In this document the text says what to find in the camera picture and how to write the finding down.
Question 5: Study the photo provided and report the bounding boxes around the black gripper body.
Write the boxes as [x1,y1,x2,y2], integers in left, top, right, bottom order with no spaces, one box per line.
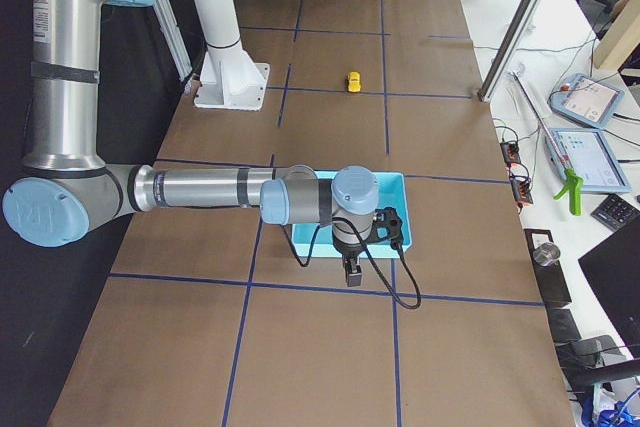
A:
[332,230,367,269]

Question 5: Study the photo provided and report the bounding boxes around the yellow beetle toy car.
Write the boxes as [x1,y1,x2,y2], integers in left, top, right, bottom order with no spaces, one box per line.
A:
[346,71,362,93]

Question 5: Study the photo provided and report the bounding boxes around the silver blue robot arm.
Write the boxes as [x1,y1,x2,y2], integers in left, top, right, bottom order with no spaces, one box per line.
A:
[2,0,379,287]

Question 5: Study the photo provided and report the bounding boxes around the light blue plastic bin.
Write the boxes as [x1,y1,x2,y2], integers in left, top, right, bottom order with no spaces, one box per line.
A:
[291,172,413,259]

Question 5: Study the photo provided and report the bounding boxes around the lower black orange adapter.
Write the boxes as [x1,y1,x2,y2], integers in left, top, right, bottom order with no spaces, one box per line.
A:
[509,176,533,206]

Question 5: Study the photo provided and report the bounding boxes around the black orange adapter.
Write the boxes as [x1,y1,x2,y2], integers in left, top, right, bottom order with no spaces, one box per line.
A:
[509,176,533,206]
[500,141,521,165]

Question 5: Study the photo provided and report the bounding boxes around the upper black orange adapter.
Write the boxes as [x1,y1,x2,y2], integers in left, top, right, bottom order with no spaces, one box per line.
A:
[500,141,521,165]

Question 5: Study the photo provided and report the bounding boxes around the small metal cup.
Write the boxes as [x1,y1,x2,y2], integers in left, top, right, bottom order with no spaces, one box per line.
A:
[532,242,561,267]

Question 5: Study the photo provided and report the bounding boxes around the lower teach pendant tablet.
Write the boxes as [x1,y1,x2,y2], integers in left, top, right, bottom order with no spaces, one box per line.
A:
[547,128,631,194]

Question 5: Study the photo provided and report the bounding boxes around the teach pendant tablet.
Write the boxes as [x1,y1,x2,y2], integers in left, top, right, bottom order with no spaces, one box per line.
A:
[547,128,631,194]
[548,73,624,129]

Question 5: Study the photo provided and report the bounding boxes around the black keypad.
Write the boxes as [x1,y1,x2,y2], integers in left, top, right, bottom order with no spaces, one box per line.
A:
[591,194,639,232]

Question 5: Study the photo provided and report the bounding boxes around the upper teach pendant tablet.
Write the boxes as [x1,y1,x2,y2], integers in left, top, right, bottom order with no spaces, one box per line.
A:
[548,73,624,129]

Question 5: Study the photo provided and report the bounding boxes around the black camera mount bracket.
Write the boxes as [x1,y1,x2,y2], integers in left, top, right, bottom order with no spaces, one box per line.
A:
[366,207,404,250]

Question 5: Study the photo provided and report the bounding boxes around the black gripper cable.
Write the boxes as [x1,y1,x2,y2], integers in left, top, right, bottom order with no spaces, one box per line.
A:
[290,224,422,310]

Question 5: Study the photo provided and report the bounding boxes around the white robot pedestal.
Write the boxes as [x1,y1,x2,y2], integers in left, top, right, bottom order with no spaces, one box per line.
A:
[194,0,270,111]

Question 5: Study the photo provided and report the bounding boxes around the green handled grabber tool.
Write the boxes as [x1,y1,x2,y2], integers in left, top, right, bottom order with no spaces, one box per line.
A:
[510,72,583,216]

